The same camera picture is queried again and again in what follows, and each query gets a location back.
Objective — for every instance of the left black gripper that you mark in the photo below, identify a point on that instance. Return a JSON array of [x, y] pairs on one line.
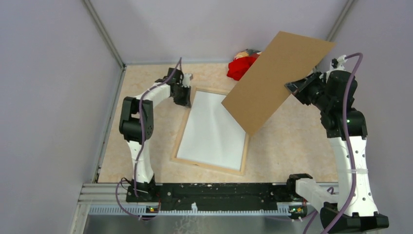
[[185, 101]]

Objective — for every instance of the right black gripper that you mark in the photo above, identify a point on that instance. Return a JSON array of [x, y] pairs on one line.
[[296, 87]]

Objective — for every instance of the brown cardboard backing board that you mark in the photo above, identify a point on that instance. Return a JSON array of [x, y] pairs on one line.
[[261, 91]]

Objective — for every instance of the printed photo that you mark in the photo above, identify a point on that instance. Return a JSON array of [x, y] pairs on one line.
[[209, 135]]

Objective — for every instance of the wooden picture frame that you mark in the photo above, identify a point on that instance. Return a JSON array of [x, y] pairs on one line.
[[209, 166]]

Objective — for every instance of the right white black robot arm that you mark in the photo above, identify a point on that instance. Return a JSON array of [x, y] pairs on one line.
[[348, 145]]

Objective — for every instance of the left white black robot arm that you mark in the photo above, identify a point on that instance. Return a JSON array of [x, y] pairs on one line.
[[137, 124]]

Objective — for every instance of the red cloth bundle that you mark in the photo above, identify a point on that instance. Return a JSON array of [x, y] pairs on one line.
[[242, 61]]

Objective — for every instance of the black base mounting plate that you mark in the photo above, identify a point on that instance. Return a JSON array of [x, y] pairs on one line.
[[221, 197]]

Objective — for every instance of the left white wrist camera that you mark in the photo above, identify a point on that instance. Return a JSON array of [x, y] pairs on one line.
[[187, 79]]

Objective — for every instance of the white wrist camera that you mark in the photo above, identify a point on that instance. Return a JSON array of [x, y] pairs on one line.
[[338, 63], [187, 79]]

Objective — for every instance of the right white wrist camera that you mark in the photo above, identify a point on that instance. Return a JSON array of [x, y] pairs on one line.
[[338, 63]]

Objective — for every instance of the aluminium rail front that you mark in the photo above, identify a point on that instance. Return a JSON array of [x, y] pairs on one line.
[[111, 199]]

